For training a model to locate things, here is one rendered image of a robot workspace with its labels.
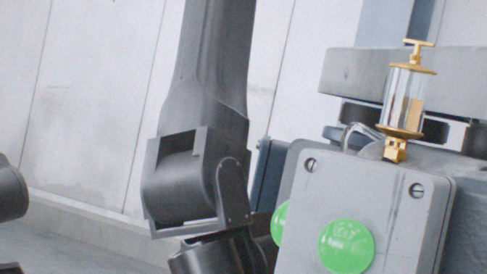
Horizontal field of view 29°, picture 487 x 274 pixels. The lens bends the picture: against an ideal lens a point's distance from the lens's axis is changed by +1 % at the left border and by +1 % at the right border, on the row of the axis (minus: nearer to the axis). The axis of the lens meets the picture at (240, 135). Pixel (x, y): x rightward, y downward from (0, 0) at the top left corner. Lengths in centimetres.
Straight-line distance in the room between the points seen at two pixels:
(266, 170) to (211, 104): 26
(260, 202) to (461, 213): 49
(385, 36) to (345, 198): 508
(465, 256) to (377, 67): 36
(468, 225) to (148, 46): 631
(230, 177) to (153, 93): 600
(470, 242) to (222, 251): 27
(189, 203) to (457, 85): 22
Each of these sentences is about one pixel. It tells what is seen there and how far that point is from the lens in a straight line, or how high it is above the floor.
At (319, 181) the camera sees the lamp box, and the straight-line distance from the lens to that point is 49.
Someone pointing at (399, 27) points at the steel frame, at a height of 187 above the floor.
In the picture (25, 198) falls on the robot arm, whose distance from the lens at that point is 97.
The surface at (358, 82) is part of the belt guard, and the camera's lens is 90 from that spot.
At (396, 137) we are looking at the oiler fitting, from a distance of 56.
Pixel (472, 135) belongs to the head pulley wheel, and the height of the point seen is 135.
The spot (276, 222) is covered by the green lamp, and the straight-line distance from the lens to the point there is 51.
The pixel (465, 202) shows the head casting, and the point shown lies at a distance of 52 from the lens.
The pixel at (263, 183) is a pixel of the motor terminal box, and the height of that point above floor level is 126.
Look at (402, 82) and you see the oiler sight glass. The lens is 56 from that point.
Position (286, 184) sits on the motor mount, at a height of 126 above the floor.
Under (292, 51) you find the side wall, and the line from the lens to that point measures 625.
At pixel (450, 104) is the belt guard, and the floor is 137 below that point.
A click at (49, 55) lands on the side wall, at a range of 730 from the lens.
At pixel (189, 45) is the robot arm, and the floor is 138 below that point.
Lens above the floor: 135
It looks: 3 degrees down
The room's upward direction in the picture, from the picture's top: 12 degrees clockwise
